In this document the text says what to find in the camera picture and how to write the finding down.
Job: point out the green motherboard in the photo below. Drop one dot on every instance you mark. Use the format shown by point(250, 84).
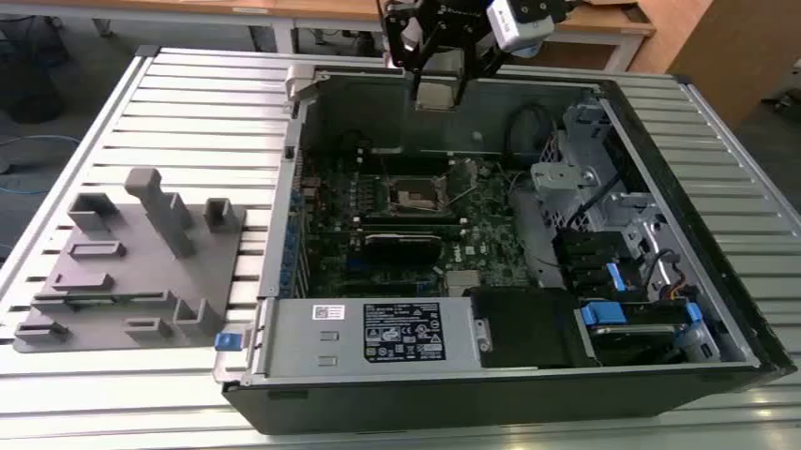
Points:
point(494, 234)

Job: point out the black PC case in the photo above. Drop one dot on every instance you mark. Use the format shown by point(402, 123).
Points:
point(438, 408)

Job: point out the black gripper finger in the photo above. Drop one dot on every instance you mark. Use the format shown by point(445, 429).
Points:
point(478, 61)
point(418, 70)

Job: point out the black RAM slot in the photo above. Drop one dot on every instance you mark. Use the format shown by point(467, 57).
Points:
point(406, 160)

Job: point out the CPU socket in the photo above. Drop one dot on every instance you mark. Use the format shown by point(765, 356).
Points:
point(413, 197)

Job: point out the black plastic disk bay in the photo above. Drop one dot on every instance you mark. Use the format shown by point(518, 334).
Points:
point(585, 248)

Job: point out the office chair base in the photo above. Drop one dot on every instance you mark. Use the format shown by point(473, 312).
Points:
point(788, 100)

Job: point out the wooden cabinet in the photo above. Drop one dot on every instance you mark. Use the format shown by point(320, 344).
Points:
point(720, 47)

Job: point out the hard disk in blue carrier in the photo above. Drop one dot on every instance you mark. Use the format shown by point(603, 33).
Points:
point(603, 313)

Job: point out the black graphics card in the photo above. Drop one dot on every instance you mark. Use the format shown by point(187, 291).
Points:
point(401, 253)

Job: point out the blue plastic clip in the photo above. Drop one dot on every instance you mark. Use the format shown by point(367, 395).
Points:
point(615, 276)

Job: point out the green RAM stick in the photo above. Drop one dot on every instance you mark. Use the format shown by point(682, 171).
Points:
point(406, 228)
point(119, 299)

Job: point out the blue case latch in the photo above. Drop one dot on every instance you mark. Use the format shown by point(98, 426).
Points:
point(227, 342)

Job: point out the silver CPU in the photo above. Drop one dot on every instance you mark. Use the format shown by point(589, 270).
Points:
point(435, 96)

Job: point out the grey power supply unit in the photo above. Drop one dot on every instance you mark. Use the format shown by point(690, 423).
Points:
point(300, 342)

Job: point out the black waste bin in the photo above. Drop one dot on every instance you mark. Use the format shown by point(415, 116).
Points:
point(31, 103)

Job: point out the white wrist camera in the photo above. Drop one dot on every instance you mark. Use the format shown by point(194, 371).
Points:
point(519, 28)

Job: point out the grey parts rack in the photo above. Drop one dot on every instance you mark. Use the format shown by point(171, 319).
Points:
point(156, 262)

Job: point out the small grey wrist camera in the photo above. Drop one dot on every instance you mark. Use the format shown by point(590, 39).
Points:
point(413, 37)

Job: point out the silver metal disk bay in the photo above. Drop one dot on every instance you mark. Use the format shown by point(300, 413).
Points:
point(559, 175)

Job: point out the silver chipset heatsink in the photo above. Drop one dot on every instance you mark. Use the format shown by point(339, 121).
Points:
point(463, 279)

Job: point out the wooden desk white frame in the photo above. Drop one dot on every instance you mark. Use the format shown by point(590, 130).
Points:
point(594, 21)

